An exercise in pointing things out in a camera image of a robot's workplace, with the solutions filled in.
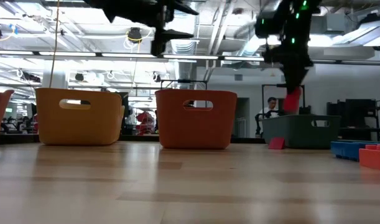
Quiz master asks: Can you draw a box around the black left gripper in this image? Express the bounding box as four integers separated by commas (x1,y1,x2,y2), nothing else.
83,0,200,57

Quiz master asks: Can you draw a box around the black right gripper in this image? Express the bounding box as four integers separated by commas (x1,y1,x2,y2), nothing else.
254,17,315,94

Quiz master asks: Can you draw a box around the orange two-by-four block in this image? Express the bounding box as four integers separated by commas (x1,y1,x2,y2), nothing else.
358,144,380,172
282,86,302,114

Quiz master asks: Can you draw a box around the large blue square plate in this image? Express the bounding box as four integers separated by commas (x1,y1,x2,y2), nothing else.
330,141,369,162

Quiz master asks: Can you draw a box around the person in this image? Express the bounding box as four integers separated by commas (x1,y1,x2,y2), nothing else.
257,96,284,119

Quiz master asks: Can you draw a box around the dark teal plastic bin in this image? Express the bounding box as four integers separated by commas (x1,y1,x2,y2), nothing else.
260,114,342,149

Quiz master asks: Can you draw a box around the flat red block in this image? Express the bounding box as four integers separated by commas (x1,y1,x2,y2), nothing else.
268,137,286,150

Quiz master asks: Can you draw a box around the black equipment rack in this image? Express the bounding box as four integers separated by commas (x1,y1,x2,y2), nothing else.
326,98,380,141

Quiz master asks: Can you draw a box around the black monitor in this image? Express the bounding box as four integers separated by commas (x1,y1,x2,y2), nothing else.
121,91,130,135

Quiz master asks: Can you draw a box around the red background object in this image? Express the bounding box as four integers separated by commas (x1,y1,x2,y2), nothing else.
136,111,155,135

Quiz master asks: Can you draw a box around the yellow plastic bin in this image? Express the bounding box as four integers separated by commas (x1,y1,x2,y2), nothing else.
35,87,126,146

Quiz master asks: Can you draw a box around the black gantry frame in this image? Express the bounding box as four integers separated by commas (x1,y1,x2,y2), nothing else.
261,83,305,119

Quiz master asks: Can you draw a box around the perforated silver ceiling duct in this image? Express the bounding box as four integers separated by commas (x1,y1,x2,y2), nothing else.
170,39,200,90

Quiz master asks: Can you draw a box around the smooth silver ceiling duct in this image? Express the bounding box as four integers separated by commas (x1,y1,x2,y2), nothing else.
236,30,265,60

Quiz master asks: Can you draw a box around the yellow power cord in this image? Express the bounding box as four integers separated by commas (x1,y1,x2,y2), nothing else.
49,0,61,90

